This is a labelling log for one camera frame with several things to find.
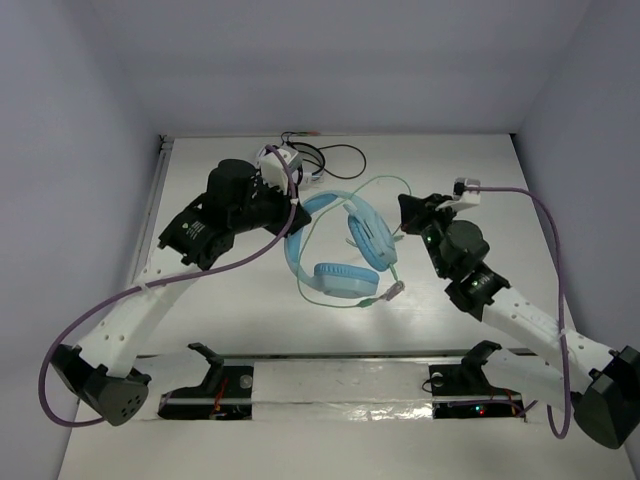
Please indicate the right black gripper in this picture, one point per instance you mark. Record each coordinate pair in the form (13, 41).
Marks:
(416, 208)

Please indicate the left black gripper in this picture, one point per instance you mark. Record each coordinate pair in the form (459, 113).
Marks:
(279, 206)

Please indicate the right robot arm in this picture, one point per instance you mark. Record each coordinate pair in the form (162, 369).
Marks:
(594, 385)

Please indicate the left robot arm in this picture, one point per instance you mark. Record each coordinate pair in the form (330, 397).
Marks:
(245, 210)

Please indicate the black white headphones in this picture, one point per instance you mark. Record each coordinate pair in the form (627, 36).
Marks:
(312, 165)

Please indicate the silver taped base cover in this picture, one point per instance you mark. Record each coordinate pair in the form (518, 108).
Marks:
(340, 390)

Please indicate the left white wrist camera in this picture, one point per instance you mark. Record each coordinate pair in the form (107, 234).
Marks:
(271, 168)

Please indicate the metal rail left edge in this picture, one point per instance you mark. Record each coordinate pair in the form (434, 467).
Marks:
(145, 233)

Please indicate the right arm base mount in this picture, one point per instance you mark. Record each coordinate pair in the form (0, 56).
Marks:
(462, 391)

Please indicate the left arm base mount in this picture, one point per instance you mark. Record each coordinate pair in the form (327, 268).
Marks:
(224, 393)

